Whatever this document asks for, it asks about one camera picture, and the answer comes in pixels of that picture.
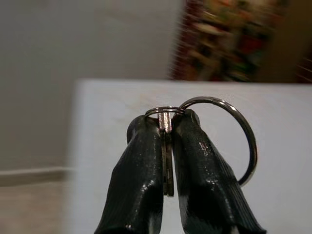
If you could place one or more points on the colourful patterned rug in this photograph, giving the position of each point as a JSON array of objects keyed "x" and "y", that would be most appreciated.
[{"x": 231, "y": 36}]

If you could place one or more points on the silver key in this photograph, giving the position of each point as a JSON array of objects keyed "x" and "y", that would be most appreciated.
[{"x": 167, "y": 156}]

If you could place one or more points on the beige skirting board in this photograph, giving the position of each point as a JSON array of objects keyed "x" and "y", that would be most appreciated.
[{"x": 31, "y": 178}]

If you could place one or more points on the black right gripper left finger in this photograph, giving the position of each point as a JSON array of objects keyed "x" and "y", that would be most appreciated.
[{"x": 139, "y": 170}]

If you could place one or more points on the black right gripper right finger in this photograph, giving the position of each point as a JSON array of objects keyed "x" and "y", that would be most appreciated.
[{"x": 202, "y": 175}]

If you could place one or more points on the white cabinet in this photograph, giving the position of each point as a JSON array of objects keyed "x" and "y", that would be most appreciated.
[{"x": 280, "y": 146}]

